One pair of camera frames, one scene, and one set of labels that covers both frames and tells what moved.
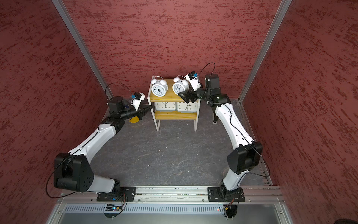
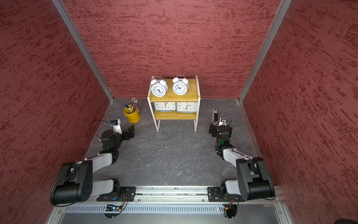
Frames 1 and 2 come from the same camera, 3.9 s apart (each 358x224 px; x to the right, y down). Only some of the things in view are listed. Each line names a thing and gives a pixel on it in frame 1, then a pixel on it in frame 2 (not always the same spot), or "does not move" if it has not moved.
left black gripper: (141, 112) -> (127, 137)
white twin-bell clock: (181, 84) does not move
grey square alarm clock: (183, 107) does not move
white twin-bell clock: (159, 87) does not move
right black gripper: (188, 93) -> (215, 128)
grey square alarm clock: (165, 106) does not move
